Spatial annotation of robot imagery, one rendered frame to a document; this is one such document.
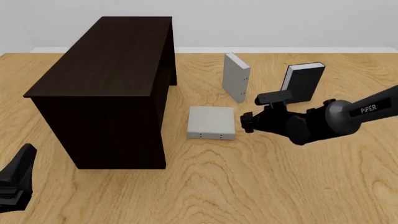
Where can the small dark plate on stalk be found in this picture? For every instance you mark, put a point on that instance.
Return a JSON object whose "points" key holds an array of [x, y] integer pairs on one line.
{"points": [[273, 96]]}

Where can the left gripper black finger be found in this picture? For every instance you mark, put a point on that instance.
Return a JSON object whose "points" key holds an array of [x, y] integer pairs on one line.
{"points": [[19, 168]]}

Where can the right grey and black robot arm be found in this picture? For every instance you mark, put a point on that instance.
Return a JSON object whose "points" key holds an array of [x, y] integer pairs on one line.
{"points": [[339, 119]]}

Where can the flat grey book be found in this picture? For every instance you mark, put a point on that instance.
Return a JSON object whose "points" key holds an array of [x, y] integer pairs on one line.
{"points": [[211, 120]]}

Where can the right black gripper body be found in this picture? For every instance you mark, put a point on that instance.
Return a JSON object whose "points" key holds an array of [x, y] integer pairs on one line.
{"points": [[247, 121]]}

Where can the dark brown wooden cabinet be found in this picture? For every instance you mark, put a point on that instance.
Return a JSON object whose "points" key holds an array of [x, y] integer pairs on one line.
{"points": [[105, 70]]}

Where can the black book with white pages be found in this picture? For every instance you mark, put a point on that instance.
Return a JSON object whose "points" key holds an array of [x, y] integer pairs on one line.
{"points": [[304, 81]]}

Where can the grey book with white pages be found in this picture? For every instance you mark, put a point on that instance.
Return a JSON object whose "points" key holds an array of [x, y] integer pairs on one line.
{"points": [[232, 77]]}

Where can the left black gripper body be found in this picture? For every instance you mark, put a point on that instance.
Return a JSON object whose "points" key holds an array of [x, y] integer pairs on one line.
{"points": [[14, 198]]}

